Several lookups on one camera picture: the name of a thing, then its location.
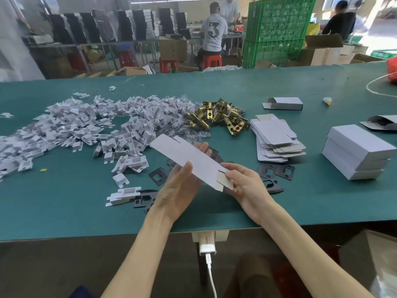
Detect person's left hand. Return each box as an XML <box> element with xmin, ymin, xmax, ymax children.
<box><xmin>153</xmin><ymin>141</ymin><xmax>212</xmax><ymax>224</ymax></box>

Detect person's right hand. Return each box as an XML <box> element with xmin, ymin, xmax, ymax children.
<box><xmin>219</xmin><ymin>162</ymin><xmax>279</xmax><ymax>226</ymax></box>

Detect white carton blank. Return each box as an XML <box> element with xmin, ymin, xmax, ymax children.
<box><xmin>149</xmin><ymin>134</ymin><xmax>236</xmax><ymax>192</ymax></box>

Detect person's right forearm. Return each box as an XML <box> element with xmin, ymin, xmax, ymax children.
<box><xmin>260</xmin><ymin>202</ymin><xmax>376</xmax><ymax>298</ymax></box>

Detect person's left forearm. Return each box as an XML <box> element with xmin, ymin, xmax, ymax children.
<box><xmin>100</xmin><ymin>211</ymin><xmax>174</xmax><ymax>298</ymax></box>

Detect scattered black metal plates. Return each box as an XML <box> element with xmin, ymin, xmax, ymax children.
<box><xmin>133</xmin><ymin>147</ymin><xmax>296</xmax><ymax>214</ymax></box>

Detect stack of unfolded white cartons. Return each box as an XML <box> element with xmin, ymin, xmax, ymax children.
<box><xmin>249</xmin><ymin>114</ymin><xmax>307</xmax><ymax>162</ymax></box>

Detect pile of clear screw bags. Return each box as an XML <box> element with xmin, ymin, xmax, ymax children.
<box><xmin>149</xmin><ymin>94</ymin><xmax>203</xmax><ymax>137</ymax></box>

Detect pile of brass door latches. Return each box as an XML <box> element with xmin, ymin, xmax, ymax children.
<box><xmin>185</xmin><ymin>99</ymin><xmax>251</xmax><ymax>137</ymax></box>

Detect white charger plug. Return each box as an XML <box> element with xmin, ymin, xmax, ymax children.
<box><xmin>198</xmin><ymin>234</ymin><xmax>218</xmax><ymax>257</ymax></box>

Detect open folded white carton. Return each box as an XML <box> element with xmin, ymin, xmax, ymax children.
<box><xmin>262</xmin><ymin>97</ymin><xmax>304</xmax><ymax>111</ymax></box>

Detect person's leg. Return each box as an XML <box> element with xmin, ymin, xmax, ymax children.
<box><xmin>223</xmin><ymin>254</ymin><xmax>281</xmax><ymax>298</ymax></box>

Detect open low cardboard box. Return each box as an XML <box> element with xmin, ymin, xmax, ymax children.
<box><xmin>109</xmin><ymin>66</ymin><xmax>148</xmax><ymax>78</ymax></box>

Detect pile of white cardboard inserts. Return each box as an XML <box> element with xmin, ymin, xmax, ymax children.
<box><xmin>0</xmin><ymin>86</ymin><xmax>174</xmax><ymax>209</ymax></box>

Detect closed white carton box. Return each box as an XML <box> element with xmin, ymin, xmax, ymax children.
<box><xmin>323</xmin><ymin>142</ymin><xmax>390</xmax><ymax>172</ymax></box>
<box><xmin>326</xmin><ymin>124</ymin><xmax>392</xmax><ymax>162</ymax></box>
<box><xmin>321</xmin><ymin>151</ymin><xmax>384</xmax><ymax>181</ymax></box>

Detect grey metal table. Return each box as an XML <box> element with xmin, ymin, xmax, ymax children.
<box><xmin>27</xmin><ymin>40</ymin><xmax>190</xmax><ymax>78</ymax></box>

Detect stacks of black white boxes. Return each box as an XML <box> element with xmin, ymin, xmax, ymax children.
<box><xmin>49</xmin><ymin>7</ymin><xmax>188</xmax><ymax>44</ymax></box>

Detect stack of green plastic crates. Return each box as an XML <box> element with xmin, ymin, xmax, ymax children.
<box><xmin>242</xmin><ymin>0</ymin><xmax>318</xmax><ymax>69</ymax></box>

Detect open white carton grey inside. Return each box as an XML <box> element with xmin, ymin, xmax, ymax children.
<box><xmin>359</xmin><ymin>115</ymin><xmax>397</xmax><ymax>131</ymax></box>

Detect large brown cardboard box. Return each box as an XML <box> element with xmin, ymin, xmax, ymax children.
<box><xmin>299</xmin><ymin>34</ymin><xmax>344</xmax><ymax>67</ymax></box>

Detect brown cardboard box with plastic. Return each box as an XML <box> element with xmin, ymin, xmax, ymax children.
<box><xmin>337</xmin><ymin>229</ymin><xmax>397</xmax><ymax>298</ymax></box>

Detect orange plastic bag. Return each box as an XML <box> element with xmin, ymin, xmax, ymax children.
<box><xmin>386</xmin><ymin>57</ymin><xmax>397</xmax><ymax>83</ymax></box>

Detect white socket bracket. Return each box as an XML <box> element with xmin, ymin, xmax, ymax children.
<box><xmin>191</xmin><ymin>229</ymin><xmax>230</xmax><ymax>244</ymax></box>

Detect white charger cable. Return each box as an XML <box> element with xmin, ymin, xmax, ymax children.
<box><xmin>205</xmin><ymin>254</ymin><xmax>218</xmax><ymax>298</ymax></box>

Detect white cord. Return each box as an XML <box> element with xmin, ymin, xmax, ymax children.
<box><xmin>366</xmin><ymin>72</ymin><xmax>397</xmax><ymax>99</ymax></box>

